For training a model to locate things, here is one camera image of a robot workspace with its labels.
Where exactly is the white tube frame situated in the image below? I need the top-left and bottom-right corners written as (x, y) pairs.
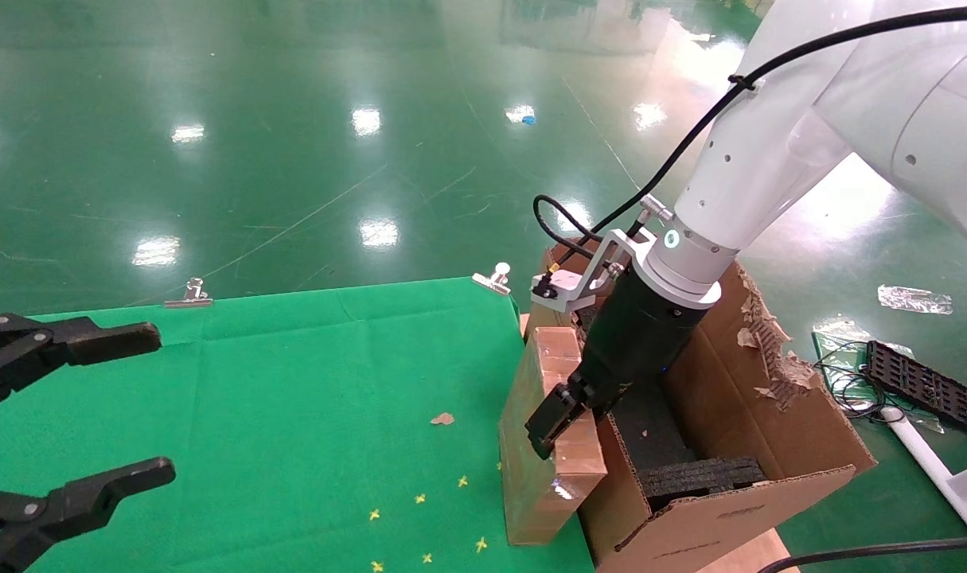
top-left (881, 406), bottom-right (967, 555)

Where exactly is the thin black wire bundle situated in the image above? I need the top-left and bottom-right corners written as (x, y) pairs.
top-left (813, 341), bottom-right (891, 421)

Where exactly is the black foam strip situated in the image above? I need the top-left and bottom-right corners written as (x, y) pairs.
top-left (637, 458), bottom-right (769, 512)

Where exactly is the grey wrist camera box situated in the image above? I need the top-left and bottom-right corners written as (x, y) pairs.
top-left (530, 268), bottom-right (589, 314)

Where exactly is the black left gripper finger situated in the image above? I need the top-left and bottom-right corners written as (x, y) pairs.
top-left (0, 314), bottom-right (163, 415)
top-left (0, 457), bottom-right (177, 573)

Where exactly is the metal binder clip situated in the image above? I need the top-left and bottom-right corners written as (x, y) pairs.
top-left (165, 278), bottom-right (213, 309)
top-left (472, 262), bottom-right (513, 296)

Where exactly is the aluminium camera bracket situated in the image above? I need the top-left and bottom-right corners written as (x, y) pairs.
top-left (567, 228), bottom-right (661, 310)

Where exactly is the black grid tray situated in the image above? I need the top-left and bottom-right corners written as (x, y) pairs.
top-left (863, 340), bottom-right (967, 435)

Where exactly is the black foam liner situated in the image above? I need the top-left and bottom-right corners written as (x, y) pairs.
top-left (609, 380), bottom-right (708, 478)

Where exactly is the crinkled clear plastic bag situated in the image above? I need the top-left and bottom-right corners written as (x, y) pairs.
top-left (877, 284), bottom-right (954, 316)

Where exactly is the green table cloth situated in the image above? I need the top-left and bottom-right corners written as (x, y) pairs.
top-left (0, 276), bottom-right (597, 573)

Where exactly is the small cardboard box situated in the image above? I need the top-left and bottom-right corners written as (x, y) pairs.
top-left (497, 324), bottom-right (610, 548)

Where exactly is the thick black cable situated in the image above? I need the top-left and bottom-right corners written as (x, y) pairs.
top-left (757, 534), bottom-right (967, 573)

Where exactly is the black sleeved arm cable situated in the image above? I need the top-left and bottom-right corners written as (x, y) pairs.
top-left (532, 5), bottom-right (967, 265)

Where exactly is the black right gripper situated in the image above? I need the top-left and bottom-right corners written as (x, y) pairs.
top-left (525, 273), bottom-right (708, 462)

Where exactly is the flat clear plastic bag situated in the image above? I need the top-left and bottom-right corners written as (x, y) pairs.
top-left (810, 318), bottom-right (878, 376)

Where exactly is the large open cardboard carton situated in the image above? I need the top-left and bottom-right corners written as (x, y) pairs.
top-left (543, 239), bottom-right (879, 573)

